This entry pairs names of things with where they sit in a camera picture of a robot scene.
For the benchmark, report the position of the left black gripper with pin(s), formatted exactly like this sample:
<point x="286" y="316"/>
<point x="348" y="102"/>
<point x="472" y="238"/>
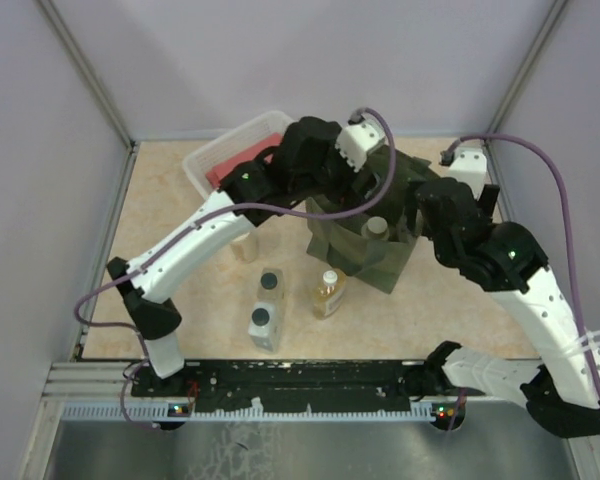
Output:
<point x="347" y="188"/>

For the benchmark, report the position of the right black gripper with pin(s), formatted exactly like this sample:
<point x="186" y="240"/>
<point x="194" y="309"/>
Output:
<point x="412" y="206"/>

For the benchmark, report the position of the cream bottle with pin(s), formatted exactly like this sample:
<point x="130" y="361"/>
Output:
<point x="245" y="247"/>
<point x="376" y="228"/>

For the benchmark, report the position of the olive green canvas bag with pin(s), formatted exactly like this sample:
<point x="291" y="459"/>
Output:
<point x="379" y="264"/>

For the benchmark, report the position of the clear square bottle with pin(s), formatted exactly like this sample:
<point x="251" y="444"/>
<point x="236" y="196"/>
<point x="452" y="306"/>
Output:
<point x="271" y="285"/>
<point x="265" y="325"/>

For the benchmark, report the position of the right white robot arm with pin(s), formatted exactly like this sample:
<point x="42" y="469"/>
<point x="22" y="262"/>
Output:
<point x="561" y="391"/>

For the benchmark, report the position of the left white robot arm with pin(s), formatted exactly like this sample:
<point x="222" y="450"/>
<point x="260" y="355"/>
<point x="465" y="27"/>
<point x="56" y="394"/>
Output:
<point x="244" y="200"/>

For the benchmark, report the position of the red cloth in basket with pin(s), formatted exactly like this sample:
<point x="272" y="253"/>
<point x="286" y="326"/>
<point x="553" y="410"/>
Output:
<point x="217" y="173"/>

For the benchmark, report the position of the white plastic basket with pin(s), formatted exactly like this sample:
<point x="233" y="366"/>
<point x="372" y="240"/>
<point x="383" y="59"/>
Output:
<point x="198" y="164"/>

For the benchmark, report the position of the amber liquid bottle white cap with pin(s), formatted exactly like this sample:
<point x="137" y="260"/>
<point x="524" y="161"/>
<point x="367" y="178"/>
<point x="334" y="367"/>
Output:
<point x="328" y="293"/>

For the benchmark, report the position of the clear square bottle front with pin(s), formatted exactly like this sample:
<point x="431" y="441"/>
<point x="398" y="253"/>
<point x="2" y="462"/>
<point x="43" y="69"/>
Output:
<point x="265" y="325"/>

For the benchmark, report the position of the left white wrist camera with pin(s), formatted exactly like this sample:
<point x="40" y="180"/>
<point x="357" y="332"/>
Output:
<point x="355" y="143"/>

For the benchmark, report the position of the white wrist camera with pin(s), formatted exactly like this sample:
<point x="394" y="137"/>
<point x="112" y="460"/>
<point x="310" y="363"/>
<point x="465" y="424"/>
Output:
<point x="355" y="143"/>
<point x="467" y="165"/>

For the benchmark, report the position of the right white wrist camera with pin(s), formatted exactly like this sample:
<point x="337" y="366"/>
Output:
<point x="467" y="165"/>

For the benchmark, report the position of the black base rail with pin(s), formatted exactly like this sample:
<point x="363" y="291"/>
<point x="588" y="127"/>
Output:
<point x="296" y="386"/>

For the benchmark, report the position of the right aluminium frame post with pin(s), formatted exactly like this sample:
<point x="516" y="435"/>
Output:
<point x="532" y="57"/>

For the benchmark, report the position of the aluminium frame post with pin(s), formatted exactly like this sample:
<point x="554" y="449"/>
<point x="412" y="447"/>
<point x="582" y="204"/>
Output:
<point x="86" y="71"/>
<point x="532" y="57"/>

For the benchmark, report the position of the left aluminium frame post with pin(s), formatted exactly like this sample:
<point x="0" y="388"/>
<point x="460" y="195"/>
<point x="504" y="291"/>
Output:
<point x="86" y="71"/>

